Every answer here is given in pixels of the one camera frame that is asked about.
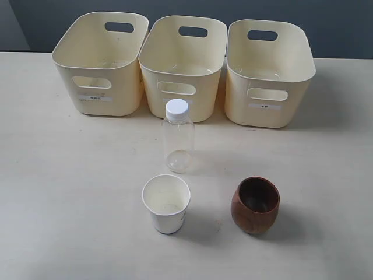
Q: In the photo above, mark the clear plastic bottle white cap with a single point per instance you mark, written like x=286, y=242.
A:
x=178, y=136

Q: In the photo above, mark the white paper cup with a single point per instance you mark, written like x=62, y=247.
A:
x=167, y=198

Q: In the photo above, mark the brown wooden cup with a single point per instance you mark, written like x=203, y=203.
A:
x=255, y=205

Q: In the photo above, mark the middle cream plastic bin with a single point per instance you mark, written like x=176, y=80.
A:
x=182, y=58

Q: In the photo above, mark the cream plastic bin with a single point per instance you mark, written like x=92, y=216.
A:
x=269, y=67
x=182, y=58
x=97, y=59

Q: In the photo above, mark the right cream plastic bin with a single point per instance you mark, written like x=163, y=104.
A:
x=269, y=67

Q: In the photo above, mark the left cream plastic bin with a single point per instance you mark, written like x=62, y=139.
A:
x=97, y=59

